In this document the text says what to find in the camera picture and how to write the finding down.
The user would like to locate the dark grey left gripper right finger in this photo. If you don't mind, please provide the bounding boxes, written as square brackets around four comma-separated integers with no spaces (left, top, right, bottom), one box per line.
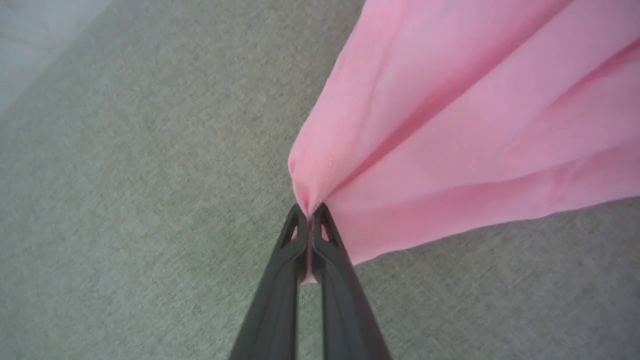
[312,203,392,360]

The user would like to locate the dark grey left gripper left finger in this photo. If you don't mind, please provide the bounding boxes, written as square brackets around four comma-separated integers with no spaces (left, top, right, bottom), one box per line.
[229,203,310,360]

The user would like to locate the pink fabric shorts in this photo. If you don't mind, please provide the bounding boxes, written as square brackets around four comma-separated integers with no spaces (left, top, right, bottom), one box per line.
[288,0,640,286]

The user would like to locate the grey fabric sofa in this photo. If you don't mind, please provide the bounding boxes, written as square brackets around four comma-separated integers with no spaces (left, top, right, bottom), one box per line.
[0,0,640,360]

